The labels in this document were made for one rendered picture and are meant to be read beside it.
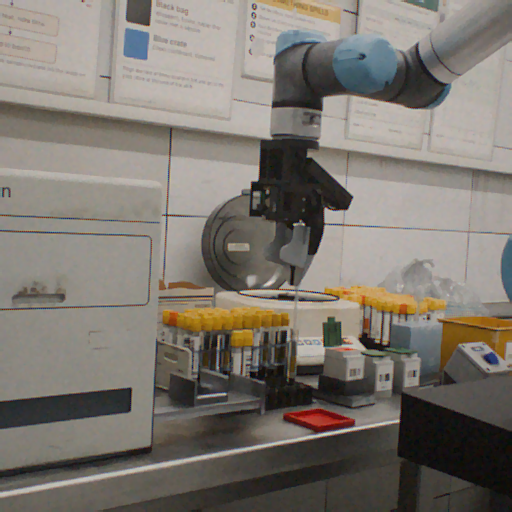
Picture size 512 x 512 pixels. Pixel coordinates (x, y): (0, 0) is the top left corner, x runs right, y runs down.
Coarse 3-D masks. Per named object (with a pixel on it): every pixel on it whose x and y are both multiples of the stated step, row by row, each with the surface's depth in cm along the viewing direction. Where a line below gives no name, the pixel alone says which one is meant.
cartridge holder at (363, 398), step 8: (320, 376) 116; (328, 376) 115; (320, 384) 116; (328, 384) 115; (336, 384) 114; (344, 384) 113; (352, 384) 113; (360, 384) 115; (320, 392) 116; (328, 392) 115; (336, 392) 114; (344, 392) 113; (352, 392) 114; (360, 392) 115; (368, 392) 116; (328, 400) 115; (336, 400) 113; (344, 400) 112; (352, 400) 111; (360, 400) 112; (368, 400) 113; (376, 400) 115
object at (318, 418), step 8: (320, 408) 107; (288, 416) 102; (296, 416) 104; (304, 416) 104; (312, 416) 105; (320, 416) 105; (328, 416) 105; (336, 416) 104; (344, 416) 103; (304, 424) 100; (312, 424) 99; (320, 424) 98; (328, 424) 99; (336, 424) 100; (344, 424) 101; (352, 424) 102
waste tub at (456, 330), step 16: (448, 320) 141; (464, 320) 147; (480, 320) 150; (496, 320) 148; (448, 336) 141; (464, 336) 138; (480, 336) 135; (496, 336) 133; (448, 352) 141; (496, 352) 133
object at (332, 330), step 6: (330, 318) 118; (324, 324) 117; (330, 324) 118; (336, 324) 118; (324, 330) 117; (330, 330) 117; (336, 330) 118; (324, 336) 116; (330, 336) 117; (336, 336) 118; (324, 342) 116; (330, 342) 117; (336, 342) 118
